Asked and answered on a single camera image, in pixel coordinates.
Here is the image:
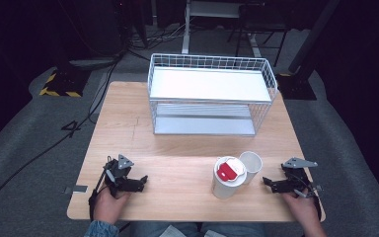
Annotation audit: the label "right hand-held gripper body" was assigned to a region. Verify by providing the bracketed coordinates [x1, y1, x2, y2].
[279, 157, 324, 199]

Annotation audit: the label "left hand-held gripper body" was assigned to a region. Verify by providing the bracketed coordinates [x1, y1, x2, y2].
[102, 153, 145, 198]

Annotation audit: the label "white cup with lid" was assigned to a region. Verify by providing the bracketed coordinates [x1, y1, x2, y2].
[211, 156, 248, 199]

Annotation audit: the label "white wire rack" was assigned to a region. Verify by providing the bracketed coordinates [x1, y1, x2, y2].
[147, 52, 279, 137]

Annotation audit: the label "person's right hand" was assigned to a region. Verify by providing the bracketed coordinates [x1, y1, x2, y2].
[281, 189, 320, 229]

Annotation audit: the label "person's left hand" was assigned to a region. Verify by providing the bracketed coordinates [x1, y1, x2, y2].
[93, 187, 132, 225]

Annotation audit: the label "white open cup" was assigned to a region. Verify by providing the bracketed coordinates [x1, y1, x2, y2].
[239, 150, 264, 186]

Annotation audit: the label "grey tape strip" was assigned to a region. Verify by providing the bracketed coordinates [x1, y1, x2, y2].
[63, 185, 89, 195]

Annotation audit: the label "person's legs in jeans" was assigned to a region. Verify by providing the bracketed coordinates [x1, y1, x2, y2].
[129, 221, 268, 237]

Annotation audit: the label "yellow and black striped base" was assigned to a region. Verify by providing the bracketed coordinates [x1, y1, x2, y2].
[38, 66, 92, 99]

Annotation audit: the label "black slanted stand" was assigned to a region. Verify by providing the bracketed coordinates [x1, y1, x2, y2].
[275, 0, 342, 102]

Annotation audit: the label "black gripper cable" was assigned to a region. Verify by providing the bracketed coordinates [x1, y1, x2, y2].
[88, 168, 109, 221]
[305, 179, 323, 221]

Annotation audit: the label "long black floor cable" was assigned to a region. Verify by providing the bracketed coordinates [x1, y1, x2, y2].
[0, 55, 123, 237]

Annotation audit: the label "bundle of floor cables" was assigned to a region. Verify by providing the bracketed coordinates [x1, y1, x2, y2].
[124, 18, 196, 51]

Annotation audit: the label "white desk frame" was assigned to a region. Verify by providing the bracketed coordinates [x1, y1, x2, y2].
[181, 0, 245, 55]

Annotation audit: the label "black metal chair frame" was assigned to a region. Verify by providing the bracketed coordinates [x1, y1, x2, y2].
[226, 2, 291, 68]

